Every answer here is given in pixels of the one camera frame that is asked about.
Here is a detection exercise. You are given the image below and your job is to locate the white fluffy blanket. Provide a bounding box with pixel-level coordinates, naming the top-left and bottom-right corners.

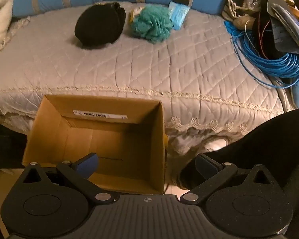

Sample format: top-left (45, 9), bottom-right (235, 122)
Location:
top-left (0, 0), bottom-right (17, 49)

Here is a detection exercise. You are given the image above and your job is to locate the blue cable coil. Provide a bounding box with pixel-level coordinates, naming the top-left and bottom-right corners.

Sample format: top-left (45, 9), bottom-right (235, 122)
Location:
top-left (224, 20), bottom-right (299, 89)

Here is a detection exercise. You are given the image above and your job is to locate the dark grey bag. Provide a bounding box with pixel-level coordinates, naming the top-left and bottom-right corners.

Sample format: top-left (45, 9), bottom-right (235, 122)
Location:
top-left (262, 0), bottom-right (299, 55)

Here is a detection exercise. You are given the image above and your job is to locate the yellow packet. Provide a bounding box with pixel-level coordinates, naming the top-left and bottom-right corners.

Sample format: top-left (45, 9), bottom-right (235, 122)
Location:
top-left (129, 8), bottom-right (143, 23)

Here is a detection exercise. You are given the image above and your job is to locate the red cable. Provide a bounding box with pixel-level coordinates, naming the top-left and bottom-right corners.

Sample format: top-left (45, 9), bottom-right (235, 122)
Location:
top-left (254, 7), bottom-right (274, 58)

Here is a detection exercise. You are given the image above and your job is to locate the blue tissue packet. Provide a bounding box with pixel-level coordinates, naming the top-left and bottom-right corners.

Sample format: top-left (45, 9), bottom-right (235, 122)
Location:
top-left (168, 1), bottom-right (190, 30)

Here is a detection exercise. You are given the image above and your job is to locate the brown cardboard box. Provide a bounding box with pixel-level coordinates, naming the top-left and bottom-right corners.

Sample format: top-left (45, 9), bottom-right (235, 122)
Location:
top-left (22, 95), bottom-right (168, 196)

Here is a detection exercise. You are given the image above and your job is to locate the white bed sheet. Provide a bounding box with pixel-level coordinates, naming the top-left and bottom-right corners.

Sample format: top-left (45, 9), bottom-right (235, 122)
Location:
top-left (168, 132), bottom-right (228, 156)

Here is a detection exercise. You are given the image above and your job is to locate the beige woven bag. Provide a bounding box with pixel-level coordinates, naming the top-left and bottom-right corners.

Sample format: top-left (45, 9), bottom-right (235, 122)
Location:
top-left (222, 0), bottom-right (242, 22)

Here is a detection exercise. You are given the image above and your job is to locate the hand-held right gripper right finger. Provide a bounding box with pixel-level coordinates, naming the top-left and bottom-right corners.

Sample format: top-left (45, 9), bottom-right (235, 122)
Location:
top-left (180, 154), bottom-right (277, 203)

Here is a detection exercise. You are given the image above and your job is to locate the beige teddy bear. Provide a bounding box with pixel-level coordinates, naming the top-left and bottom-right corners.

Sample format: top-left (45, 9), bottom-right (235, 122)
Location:
top-left (233, 16), bottom-right (255, 29)

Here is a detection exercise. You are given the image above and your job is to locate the grey quilted bedspread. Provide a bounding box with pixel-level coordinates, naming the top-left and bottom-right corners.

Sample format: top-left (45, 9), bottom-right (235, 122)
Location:
top-left (0, 1), bottom-right (297, 142)

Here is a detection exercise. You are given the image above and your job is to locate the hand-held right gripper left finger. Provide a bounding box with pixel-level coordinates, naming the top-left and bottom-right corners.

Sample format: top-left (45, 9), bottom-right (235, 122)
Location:
top-left (17, 153), bottom-right (116, 204)

